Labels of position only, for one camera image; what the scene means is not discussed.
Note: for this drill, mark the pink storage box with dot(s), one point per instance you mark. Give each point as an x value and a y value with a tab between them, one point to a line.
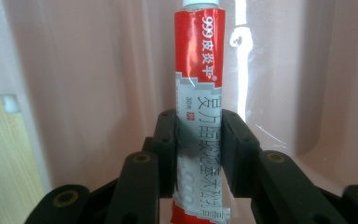
90	77

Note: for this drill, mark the red and grey ointment tube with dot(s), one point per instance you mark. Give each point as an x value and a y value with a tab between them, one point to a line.
199	62

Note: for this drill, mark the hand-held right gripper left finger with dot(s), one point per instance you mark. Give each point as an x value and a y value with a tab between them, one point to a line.
166	149

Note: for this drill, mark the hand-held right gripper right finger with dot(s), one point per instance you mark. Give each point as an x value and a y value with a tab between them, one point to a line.
237	149

